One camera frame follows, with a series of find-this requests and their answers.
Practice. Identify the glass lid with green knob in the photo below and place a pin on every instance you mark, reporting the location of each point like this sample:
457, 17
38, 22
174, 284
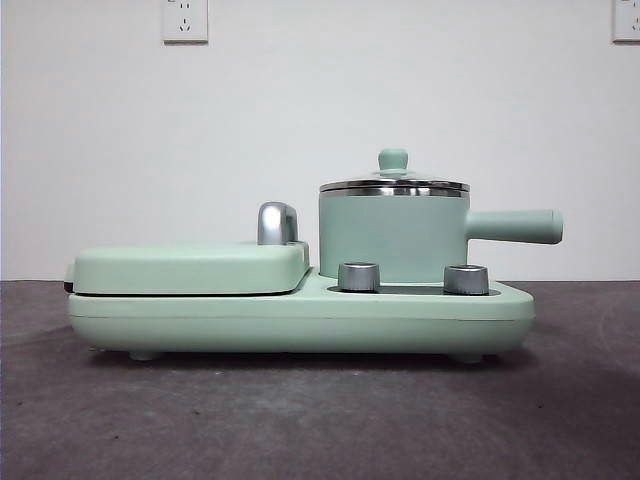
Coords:
394, 159

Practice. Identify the silver control dial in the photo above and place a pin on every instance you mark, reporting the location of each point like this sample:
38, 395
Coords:
466, 279
358, 276

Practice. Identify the mint green breakfast machine base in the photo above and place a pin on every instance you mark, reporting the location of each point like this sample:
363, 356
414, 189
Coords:
300, 325

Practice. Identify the mint green griddle cover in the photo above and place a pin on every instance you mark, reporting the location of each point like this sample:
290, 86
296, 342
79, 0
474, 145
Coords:
185, 267

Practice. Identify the white wall socket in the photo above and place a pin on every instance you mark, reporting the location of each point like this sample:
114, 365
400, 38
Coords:
184, 22
627, 20

